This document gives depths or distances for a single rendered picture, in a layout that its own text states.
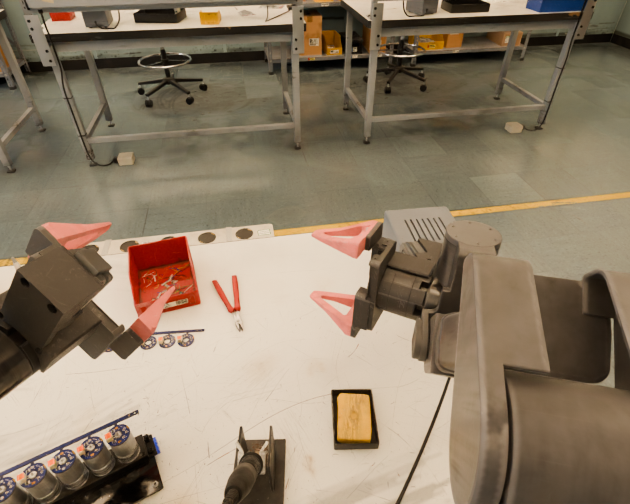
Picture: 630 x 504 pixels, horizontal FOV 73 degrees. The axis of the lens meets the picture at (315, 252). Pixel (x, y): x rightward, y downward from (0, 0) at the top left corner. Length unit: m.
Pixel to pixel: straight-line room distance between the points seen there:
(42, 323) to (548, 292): 0.34
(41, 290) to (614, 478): 0.33
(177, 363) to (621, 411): 0.56
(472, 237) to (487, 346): 0.27
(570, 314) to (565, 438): 0.09
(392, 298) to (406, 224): 0.26
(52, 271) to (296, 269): 0.49
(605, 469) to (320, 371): 0.47
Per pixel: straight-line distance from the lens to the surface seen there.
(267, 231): 0.88
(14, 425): 0.70
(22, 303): 0.38
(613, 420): 0.21
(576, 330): 0.27
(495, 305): 0.22
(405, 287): 0.50
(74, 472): 0.57
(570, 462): 0.20
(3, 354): 0.41
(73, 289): 0.35
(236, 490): 0.38
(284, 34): 2.64
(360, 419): 0.58
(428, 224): 0.74
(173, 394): 0.64
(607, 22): 6.31
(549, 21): 3.24
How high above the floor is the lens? 1.27
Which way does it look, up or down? 40 degrees down
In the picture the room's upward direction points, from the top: straight up
